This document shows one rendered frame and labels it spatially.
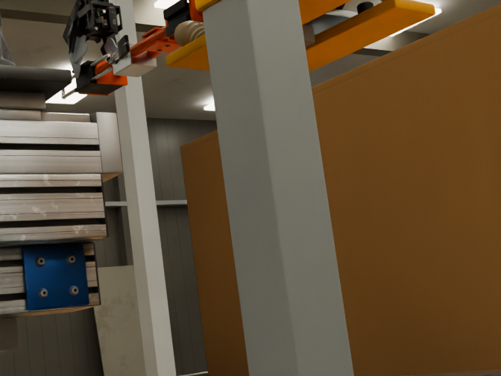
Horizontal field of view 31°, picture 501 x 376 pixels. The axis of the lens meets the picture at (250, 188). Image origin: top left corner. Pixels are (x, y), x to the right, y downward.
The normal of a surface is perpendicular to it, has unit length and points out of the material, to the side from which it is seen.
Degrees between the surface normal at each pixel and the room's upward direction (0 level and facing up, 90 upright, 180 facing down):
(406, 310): 90
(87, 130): 90
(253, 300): 90
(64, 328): 90
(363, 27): 179
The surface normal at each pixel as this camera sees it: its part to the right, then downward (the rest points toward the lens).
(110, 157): 0.57, -0.21
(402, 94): -0.78, 0.00
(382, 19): 0.15, 0.98
